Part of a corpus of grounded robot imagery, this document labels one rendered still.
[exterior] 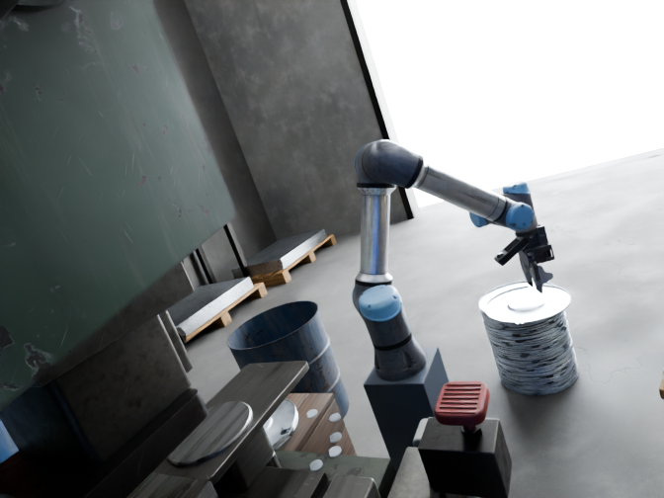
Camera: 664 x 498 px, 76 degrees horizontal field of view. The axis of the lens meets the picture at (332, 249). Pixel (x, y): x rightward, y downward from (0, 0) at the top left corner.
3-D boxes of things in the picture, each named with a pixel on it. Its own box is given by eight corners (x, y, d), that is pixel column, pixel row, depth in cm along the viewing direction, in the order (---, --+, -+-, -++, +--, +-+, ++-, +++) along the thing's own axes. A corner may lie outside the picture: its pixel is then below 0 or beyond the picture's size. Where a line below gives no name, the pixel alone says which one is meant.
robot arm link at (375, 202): (359, 328, 125) (362, 138, 115) (350, 312, 139) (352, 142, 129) (397, 327, 126) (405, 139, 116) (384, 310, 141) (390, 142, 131)
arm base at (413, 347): (385, 352, 132) (375, 324, 130) (432, 349, 125) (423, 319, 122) (369, 381, 120) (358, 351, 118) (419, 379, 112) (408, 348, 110)
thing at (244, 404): (273, 422, 80) (246, 361, 77) (335, 424, 73) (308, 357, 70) (176, 544, 60) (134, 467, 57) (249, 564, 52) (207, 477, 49)
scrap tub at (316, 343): (296, 386, 222) (263, 305, 212) (367, 385, 201) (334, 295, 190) (249, 446, 188) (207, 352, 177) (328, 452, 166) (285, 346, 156)
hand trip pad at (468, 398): (457, 426, 58) (442, 378, 56) (503, 428, 55) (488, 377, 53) (447, 466, 52) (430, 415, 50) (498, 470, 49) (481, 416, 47)
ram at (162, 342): (145, 367, 61) (47, 170, 55) (218, 362, 53) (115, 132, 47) (20, 457, 47) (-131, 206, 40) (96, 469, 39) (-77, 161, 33)
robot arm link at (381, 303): (376, 352, 114) (361, 306, 111) (366, 333, 127) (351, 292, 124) (417, 335, 115) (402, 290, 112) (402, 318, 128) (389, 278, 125)
